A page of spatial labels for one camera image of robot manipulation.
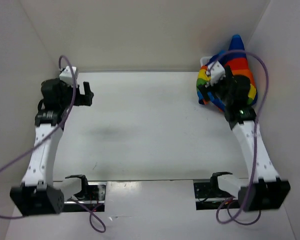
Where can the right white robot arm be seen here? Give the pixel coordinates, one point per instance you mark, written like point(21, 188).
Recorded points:
point(265, 190)

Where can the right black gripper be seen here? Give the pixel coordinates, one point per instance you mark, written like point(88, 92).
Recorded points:
point(227, 79)

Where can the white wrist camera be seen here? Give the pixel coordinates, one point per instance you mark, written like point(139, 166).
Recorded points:
point(66, 75)
point(215, 71)

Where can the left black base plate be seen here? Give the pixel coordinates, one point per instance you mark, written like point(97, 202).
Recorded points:
point(94, 199)

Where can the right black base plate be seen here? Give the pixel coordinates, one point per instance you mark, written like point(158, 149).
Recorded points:
point(207, 198)

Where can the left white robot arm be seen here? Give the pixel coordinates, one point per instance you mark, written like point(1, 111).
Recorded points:
point(36, 194)

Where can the rainbow striped shorts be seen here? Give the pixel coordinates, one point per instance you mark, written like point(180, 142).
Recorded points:
point(238, 64)

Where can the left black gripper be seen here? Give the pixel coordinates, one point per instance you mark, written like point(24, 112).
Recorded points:
point(85, 99)

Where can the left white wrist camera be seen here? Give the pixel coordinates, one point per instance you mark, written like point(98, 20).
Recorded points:
point(66, 75)

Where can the white plastic basket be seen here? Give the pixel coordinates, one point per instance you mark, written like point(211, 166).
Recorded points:
point(206, 60)

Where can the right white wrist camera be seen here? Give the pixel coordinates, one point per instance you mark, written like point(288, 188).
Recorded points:
point(215, 71)

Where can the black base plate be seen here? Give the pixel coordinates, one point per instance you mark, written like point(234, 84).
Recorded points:
point(94, 199)
point(207, 198)

